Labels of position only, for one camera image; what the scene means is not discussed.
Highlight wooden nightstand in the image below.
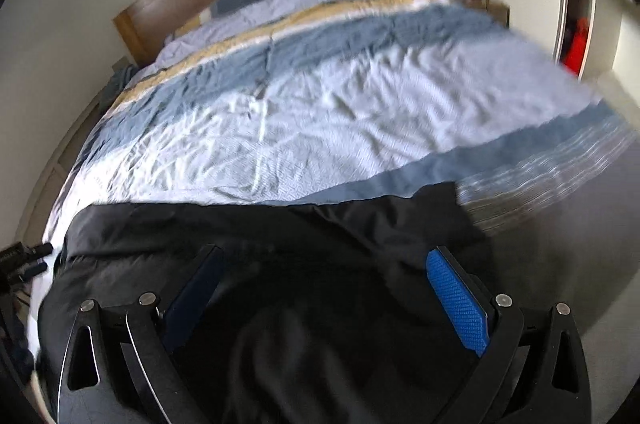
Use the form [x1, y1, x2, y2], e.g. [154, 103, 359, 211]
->
[466, 0, 510, 28]

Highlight black puffer coat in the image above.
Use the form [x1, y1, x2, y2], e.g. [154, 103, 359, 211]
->
[38, 183, 499, 423]

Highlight dark cloth beside bed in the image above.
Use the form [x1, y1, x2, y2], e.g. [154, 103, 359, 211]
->
[99, 64, 139, 114]

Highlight striped duvet on bed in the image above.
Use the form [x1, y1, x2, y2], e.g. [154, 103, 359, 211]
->
[27, 0, 640, 424]

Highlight red item in wardrobe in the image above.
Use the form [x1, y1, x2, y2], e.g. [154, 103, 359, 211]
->
[561, 17, 589, 76]

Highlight wall radiator cover panels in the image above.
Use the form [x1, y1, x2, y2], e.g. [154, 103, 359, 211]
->
[14, 95, 101, 243]

